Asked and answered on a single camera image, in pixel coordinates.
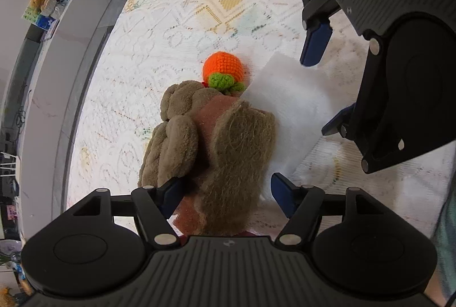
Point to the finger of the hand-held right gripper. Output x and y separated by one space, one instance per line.
315 43
336 121

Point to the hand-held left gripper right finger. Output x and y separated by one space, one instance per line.
283 191

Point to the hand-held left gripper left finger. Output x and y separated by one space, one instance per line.
171 191

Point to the white tissue sheet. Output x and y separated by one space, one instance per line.
302 107

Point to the brown plush toy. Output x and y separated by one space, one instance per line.
231 157

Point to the orange crochet fruit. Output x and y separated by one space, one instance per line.
222 64

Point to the lace-patterned tablecloth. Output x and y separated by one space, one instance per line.
142 43

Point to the person's teal striped clothing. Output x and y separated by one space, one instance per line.
447 243

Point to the long grey counter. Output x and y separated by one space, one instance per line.
71 61

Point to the blue packet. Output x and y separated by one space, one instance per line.
45 22

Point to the small plush bear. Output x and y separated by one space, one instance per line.
37 0

